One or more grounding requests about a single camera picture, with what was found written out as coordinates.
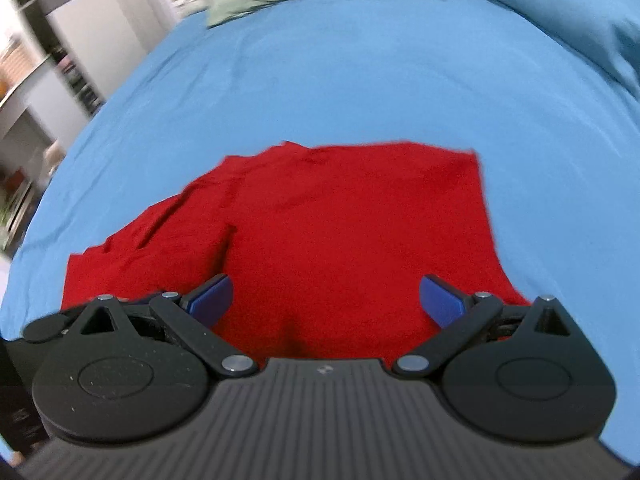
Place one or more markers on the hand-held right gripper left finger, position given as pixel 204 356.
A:
pixel 212 299

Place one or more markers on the red shirt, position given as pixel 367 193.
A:
pixel 345 240

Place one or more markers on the white shelf unit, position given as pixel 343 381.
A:
pixel 45 75

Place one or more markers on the blue bed sheet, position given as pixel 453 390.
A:
pixel 320 90

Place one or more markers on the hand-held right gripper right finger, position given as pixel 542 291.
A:
pixel 439 300

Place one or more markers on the blue pillow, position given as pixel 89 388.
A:
pixel 560 5

